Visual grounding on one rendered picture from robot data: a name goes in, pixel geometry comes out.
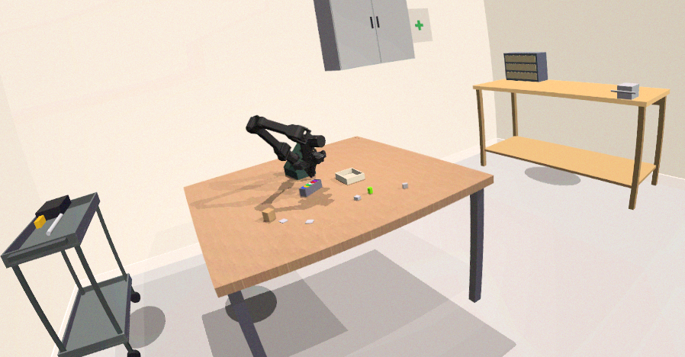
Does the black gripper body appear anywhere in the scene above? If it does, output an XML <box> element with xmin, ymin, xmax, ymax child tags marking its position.
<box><xmin>293</xmin><ymin>147</ymin><xmax>315</xmax><ymax>170</ymax></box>

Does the cream open-top tray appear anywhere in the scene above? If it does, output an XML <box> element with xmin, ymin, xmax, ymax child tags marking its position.
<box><xmin>335</xmin><ymin>168</ymin><xmax>365</xmax><ymax>185</ymax></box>

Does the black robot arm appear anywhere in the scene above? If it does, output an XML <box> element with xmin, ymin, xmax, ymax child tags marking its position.
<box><xmin>246</xmin><ymin>115</ymin><xmax>326</xmax><ymax>165</ymax></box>

